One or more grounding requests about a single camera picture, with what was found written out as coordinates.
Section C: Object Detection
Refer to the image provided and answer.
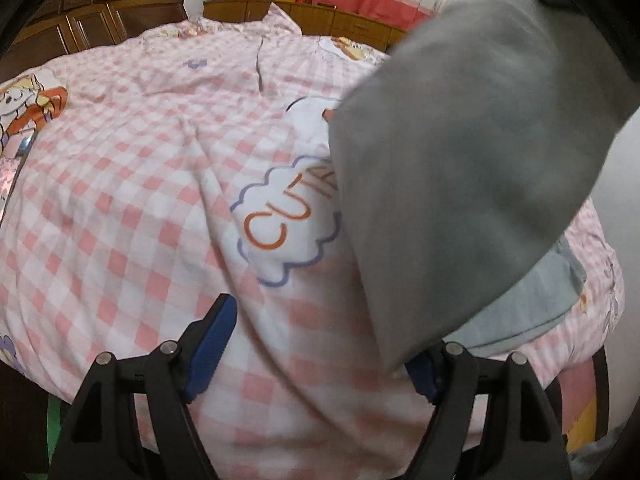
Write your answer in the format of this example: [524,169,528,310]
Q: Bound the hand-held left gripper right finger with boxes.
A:
[404,341,573,480]

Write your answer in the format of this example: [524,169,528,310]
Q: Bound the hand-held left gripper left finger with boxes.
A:
[47,292,238,480]

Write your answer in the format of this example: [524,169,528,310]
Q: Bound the grey pants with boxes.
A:
[327,0,640,376]

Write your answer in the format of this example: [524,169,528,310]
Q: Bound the pink checked printed blanket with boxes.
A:
[0,2,626,476]

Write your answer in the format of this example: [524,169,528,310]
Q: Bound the wooden headboard cabinet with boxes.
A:
[202,0,408,53]

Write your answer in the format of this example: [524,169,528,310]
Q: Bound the brown wooden wardrobe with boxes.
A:
[0,0,191,83]

